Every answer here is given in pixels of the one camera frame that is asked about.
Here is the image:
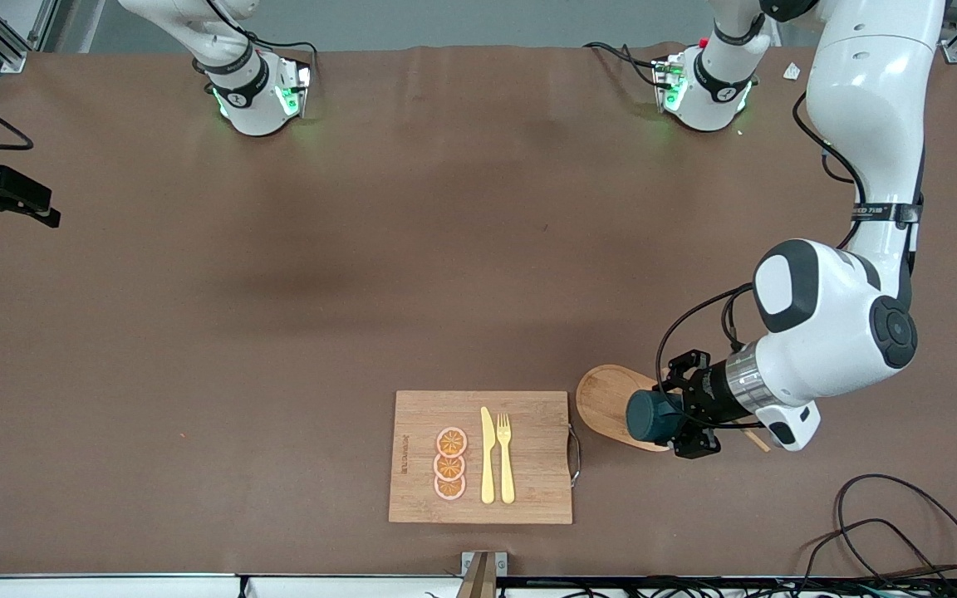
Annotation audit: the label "teal ceramic cup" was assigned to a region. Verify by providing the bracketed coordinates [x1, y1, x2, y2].
[626, 390, 687, 444]

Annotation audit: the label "wooden mug tree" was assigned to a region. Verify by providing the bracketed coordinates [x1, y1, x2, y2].
[576, 363, 772, 454]

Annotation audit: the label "bamboo cutting board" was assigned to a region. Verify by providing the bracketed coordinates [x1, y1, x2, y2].
[388, 390, 583, 526]

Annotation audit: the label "yellow plastic fork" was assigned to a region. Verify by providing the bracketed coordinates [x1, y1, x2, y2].
[496, 413, 516, 505]

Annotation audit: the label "yellow plastic knife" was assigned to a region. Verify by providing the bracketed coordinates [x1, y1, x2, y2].
[480, 406, 497, 505]

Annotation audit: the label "dark looped cable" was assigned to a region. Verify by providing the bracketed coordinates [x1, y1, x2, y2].
[794, 473, 957, 598]

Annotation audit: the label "tangled black cables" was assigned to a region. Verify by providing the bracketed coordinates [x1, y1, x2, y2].
[520, 576, 957, 598]

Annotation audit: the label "metal post with bracket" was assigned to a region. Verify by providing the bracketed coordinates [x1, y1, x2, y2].
[455, 550, 509, 598]

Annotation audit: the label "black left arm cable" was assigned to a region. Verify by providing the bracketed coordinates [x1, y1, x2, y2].
[655, 90, 868, 433]

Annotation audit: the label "black arm base cable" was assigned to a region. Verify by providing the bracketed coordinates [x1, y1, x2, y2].
[246, 33, 319, 76]
[582, 42, 666, 91]

